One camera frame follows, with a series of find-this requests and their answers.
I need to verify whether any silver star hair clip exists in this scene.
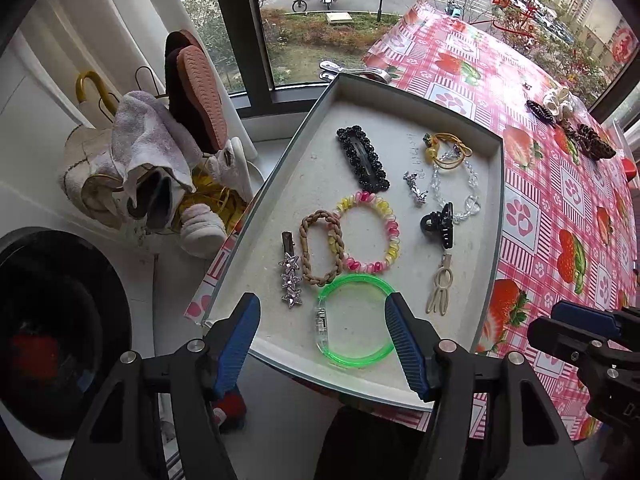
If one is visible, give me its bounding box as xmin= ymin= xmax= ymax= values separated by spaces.
xmin=278 ymin=231 xmax=305 ymax=310

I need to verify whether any black wire hook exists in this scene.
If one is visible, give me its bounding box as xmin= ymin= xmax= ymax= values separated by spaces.
xmin=134 ymin=65 xmax=167 ymax=97

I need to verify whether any strawberry print pink tablecloth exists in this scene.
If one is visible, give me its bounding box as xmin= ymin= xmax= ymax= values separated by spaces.
xmin=184 ymin=0 xmax=640 ymax=443

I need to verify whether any beige looped hair clip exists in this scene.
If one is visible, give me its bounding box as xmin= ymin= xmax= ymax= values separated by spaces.
xmin=425 ymin=253 xmax=454 ymax=316

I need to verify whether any grey shallow tray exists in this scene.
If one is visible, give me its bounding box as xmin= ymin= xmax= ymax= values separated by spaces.
xmin=200 ymin=72 xmax=506 ymax=413

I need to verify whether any white towel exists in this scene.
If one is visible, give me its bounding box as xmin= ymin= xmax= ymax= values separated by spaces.
xmin=112 ymin=90 xmax=197 ymax=194

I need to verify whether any black washing machine door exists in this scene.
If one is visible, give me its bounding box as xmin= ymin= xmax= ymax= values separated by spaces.
xmin=0 ymin=227 xmax=134 ymax=442

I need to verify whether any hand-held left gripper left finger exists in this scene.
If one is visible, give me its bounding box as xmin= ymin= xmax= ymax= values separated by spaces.
xmin=60 ymin=292 xmax=263 ymax=480

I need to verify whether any black beaded hair clip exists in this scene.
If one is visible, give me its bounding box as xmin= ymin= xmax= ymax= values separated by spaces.
xmin=336 ymin=126 xmax=391 ymax=192

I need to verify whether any silver metal clip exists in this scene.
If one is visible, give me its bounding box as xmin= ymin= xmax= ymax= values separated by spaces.
xmin=318 ymin=60 xmax=347 ymax=82

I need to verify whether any pink soled dark slipper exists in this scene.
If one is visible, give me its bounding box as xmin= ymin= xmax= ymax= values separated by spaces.
xmin=166 ymin=46 xmax=232 ymax=155
xmin=164 ymin=30 xmax=206 ymax=61

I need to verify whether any pink yellow spiral hair tie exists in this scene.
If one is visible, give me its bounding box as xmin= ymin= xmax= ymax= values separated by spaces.
xmin=333 ymin=190 xmax=402 ymax=275

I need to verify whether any red and white object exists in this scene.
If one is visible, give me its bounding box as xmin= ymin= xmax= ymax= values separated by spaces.
xmin=212 ymin=391 xmax=247 ymax=432

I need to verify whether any yellow elastic hair tie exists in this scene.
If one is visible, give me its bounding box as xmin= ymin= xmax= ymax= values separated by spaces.
xmin=423 ymin=132 xmax=474 ymax=171

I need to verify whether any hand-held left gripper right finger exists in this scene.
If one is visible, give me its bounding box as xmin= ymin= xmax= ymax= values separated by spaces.
xmin=384 ymin=291 xmax=586 ymax=480

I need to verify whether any green plastic bracelet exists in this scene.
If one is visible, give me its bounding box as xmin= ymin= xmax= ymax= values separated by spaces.
xmin=313 ymin=273 xmax=396 ymax=365

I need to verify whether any clear bead bracelet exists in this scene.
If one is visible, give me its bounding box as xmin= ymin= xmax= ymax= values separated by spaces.
xmin=430 ymin=157 xmax=482 ymax=222

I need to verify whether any white fabric scrunchie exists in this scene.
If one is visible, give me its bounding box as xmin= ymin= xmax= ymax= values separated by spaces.
xmin=542 ymin=87 xmax=584 ymax=119

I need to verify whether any yellow umbrella handle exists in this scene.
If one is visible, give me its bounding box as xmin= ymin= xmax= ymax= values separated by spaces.
xmin=75 ymin=70 xmax=122 ymax=112

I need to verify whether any black claw hair clip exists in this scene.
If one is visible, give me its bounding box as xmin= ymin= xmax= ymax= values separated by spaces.
xmin=419 ymin=202 xmax=457 ymax=250

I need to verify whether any white fluffy slipper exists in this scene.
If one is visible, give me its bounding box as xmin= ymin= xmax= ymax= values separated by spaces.
xmin=179 ymin=201 xmax=227 ymax=260
xmin=206 ymin=137 xmax=256 ymax=203

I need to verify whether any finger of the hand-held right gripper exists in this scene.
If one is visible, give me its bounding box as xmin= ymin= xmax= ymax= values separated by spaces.
xmin=550 ymin=300 xmax=640 ymax=336
xmin=529 ymin=317 xmax=626 ymax=367

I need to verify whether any brown braided hair tie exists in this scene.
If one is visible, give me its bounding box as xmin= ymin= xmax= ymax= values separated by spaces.
xmin=298 ymin=209 xmax=347 ymax=289

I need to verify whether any small silver rhinestone clip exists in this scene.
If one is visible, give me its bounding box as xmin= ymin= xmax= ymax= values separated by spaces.
xmin=403 ymin=171 xmax=430 ymax=209

